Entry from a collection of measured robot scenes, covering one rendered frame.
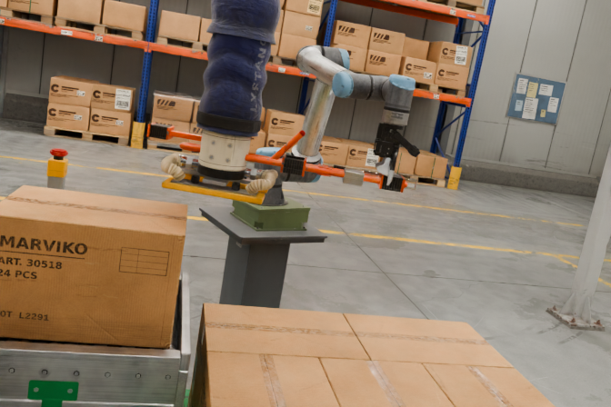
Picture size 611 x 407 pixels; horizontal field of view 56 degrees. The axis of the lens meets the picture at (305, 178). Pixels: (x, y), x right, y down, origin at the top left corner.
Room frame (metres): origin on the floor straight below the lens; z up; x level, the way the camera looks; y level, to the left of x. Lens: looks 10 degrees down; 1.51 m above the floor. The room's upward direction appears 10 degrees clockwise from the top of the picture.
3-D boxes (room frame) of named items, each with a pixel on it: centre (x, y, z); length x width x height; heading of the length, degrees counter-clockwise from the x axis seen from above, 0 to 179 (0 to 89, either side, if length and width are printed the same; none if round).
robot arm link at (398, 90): (2.01, -0.27, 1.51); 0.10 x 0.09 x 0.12; 20
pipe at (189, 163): (2.00, 0.30, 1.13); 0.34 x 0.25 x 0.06; 90
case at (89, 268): (1.90, 0.68, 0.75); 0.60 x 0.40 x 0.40; 102
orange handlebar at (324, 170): (2.12, 0.10, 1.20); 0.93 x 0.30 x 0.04; 90
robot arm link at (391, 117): (2.00, -0.27, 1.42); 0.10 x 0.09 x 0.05; 179
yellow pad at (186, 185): (1.91, 0.30, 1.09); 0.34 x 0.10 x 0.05; 90
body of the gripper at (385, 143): (2.01, -0.26, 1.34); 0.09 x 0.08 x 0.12; 89
